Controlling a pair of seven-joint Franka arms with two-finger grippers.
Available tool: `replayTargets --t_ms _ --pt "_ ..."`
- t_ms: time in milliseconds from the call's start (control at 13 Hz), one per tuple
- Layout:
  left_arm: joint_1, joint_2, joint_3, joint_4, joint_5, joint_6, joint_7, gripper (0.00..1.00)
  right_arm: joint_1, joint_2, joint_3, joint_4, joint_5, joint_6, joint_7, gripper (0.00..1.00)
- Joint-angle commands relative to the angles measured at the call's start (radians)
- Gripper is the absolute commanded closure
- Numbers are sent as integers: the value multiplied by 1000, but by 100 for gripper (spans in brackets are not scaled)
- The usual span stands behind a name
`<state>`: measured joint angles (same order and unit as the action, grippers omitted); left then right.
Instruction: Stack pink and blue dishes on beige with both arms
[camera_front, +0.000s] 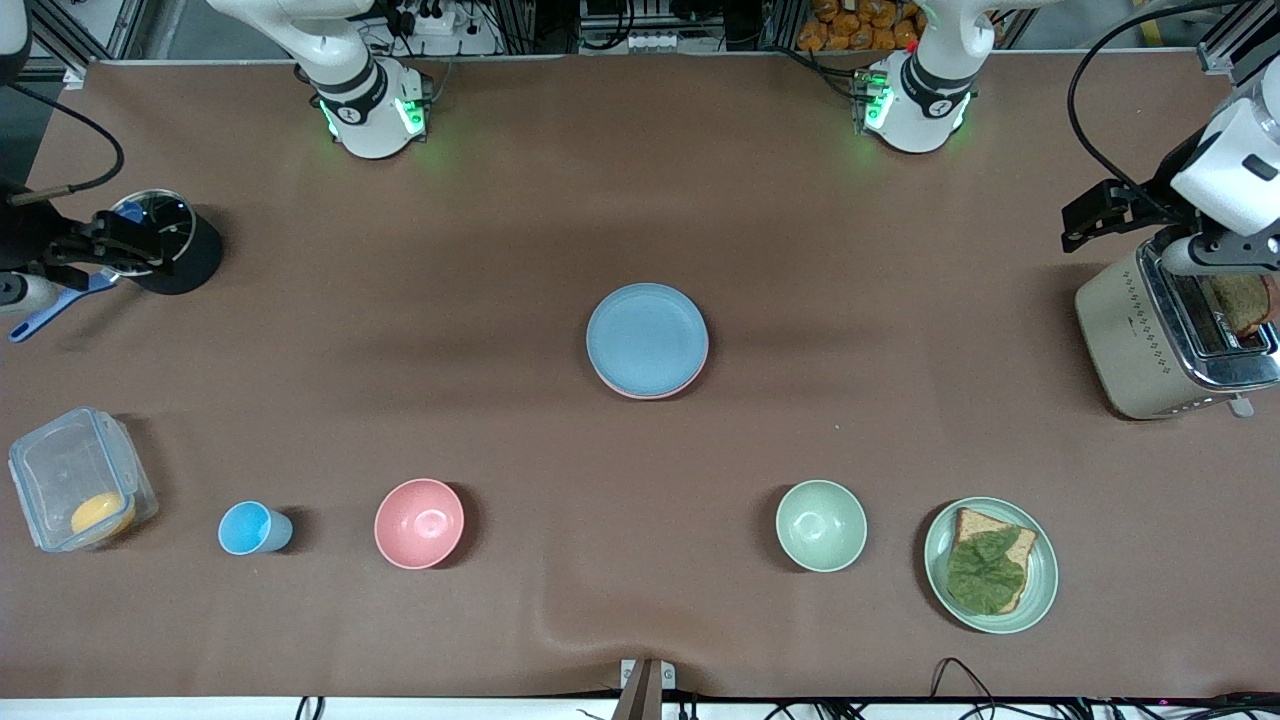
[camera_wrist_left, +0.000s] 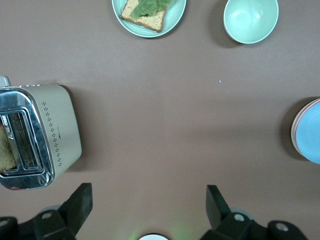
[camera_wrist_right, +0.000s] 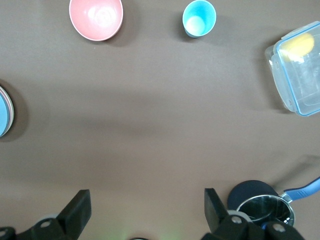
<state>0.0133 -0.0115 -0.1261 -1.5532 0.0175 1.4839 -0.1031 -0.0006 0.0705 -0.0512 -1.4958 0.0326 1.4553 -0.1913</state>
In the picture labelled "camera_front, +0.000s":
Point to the glass pot lid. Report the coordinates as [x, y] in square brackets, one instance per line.
[172, 215]

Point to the white power strip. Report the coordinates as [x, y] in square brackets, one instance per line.
[425, 18]
[660, 42]

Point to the pink plate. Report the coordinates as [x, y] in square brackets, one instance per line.
[652, 397]

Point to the brown table mat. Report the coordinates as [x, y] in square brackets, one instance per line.
[600, 200]

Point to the orange round food piece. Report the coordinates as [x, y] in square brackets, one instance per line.
[102, 515]

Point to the pink bowl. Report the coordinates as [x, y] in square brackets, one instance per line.
[419, 524]

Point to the green bowl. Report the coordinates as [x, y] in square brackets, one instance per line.
[821, 526]

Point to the brown bread slice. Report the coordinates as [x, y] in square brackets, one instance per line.
[975, 522]

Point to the clear plastic container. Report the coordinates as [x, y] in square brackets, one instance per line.
[60, 465]

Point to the beige chrome toaster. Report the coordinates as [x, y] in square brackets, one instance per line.
[1130, 340]

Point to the brown toast slice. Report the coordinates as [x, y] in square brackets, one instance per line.
[1245, 305]

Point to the blue plate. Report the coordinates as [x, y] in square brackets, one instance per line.
[646, 338]

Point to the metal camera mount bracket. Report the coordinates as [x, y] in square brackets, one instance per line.
[645, 685]

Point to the green plate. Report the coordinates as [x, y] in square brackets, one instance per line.
[1042, 580]

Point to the green lettuce leaf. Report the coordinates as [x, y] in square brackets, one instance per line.
[985, 572]

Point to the blue cup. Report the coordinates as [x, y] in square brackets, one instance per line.
[250, 528]

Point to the orange snack pile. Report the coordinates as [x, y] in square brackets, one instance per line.
[860, 25]

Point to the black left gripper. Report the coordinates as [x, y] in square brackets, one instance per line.
[1150, 200]

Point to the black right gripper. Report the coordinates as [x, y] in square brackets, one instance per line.
[38, 240]

